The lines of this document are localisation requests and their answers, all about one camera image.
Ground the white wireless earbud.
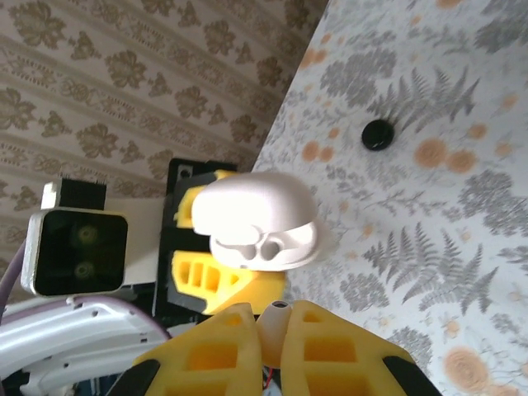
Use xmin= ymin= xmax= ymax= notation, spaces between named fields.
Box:
xmin=256 ymin=300 xmax=296 ymax=370

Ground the white earbud charging case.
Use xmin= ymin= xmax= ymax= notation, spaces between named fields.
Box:
xmin=191 ymin=171 xmax=322 ymax=274

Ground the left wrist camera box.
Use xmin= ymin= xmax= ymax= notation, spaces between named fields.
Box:
xmin=20 ymin=177 xmax=166 ymax=298

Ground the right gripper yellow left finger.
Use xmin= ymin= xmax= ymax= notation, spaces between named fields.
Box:
xmin=110 ymin=304 xmax=264 ymax=396

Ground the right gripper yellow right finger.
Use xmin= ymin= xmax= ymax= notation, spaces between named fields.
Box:
xmin=281 ymin=299 xmax=446 ymax=396

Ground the black earbud charging case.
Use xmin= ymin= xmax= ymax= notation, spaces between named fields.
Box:
xmin=361 ymin=118 xmax=396 ymax=153

